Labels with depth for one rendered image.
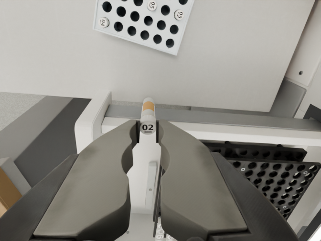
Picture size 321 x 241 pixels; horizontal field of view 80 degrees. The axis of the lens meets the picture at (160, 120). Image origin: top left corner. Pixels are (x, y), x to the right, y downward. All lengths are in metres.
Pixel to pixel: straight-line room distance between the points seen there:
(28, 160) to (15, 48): 0.38
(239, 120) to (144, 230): 0.27
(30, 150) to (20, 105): 0.76
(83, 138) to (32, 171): 0.50
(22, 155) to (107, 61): 0.42
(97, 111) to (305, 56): 0.35
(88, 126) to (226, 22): 0.26
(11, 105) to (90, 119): 1.26
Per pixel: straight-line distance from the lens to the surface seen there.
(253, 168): 0.30
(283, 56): 0.41
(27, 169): 0.69
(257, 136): 0.28
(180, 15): 0.29
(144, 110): 0.15
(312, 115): 0.40
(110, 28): 0.31
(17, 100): 1.43
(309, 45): 0.43
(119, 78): 0.35
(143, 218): 0.44
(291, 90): 0.44
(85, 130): 0.21
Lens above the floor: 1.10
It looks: 61 degrees down
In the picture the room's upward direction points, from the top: 175 degrees clockwise
